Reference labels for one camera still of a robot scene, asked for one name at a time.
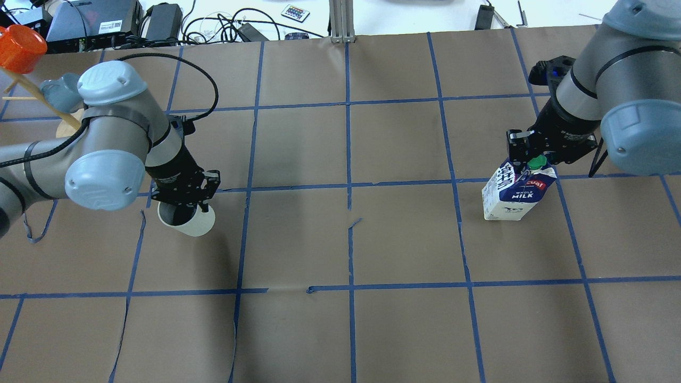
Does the white ceramic mug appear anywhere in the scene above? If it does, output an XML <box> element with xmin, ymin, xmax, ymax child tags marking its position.
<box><xmin>156</xmin><ymin>203</ymin><xmax>216</xmax><ymax>237</ymax></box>

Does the white blue milk carton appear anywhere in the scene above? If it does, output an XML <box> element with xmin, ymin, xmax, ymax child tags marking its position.
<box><xmin>481</xmin><ymin>155</ymin><xmax>557</xmax><ymax>221</ymax></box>

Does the blue grey cup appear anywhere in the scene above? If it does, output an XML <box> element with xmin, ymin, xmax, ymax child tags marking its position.
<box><xmin>39</xmin><ymin>73</ymin><xmax>83</xmax><ymax>114</ymax></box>

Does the orange cup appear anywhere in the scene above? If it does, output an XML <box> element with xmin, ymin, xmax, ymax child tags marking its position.
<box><xmin>1</xmin><ymin>24</ymin><xmax>48</xmax><ymax>74</ymax></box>

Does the black power adapter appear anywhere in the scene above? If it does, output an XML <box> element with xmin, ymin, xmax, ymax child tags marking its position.
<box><xmin>474</xmin><ymin>4</ymin><xmax>495</xmax><ymax>30</ymax></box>

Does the wooden mug tree stand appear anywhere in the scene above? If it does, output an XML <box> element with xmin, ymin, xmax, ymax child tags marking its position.
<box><xmin>2</xmin><ymin>68</ymin><xmax>81</xmax><ymax>134</ymax></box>

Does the small remote control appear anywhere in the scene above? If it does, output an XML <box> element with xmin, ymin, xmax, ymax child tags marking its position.
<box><xmin>280</xmin><ymin>4</ymin><xmax>311</xmax><ymax>23</ymax></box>

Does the black electronics box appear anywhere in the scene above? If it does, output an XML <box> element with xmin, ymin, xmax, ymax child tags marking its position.
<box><xmin>46</xmin><ymin>1</ymin><xmax>143</xmax><ymax>54</ymax></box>

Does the aluminium frame post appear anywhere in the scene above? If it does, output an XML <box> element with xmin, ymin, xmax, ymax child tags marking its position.
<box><xmin>329</xmin><ymin>0</ymin><xmax>356</xmax><ymax>44</ymax></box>

